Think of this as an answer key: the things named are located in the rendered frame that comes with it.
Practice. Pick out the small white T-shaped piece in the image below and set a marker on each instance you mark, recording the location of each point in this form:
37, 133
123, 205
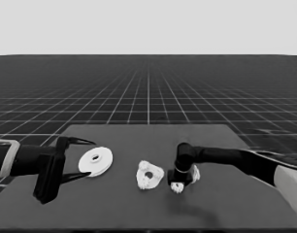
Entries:
196, 174

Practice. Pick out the large thick white disc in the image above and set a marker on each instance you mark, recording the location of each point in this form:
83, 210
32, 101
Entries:
103, 163

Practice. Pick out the small white toothed gear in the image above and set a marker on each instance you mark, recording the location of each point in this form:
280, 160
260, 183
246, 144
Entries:
173, 189
141, 165
160, 173
141, 185

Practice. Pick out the white round pinned carrier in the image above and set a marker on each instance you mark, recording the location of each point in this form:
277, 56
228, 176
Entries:
139, 175

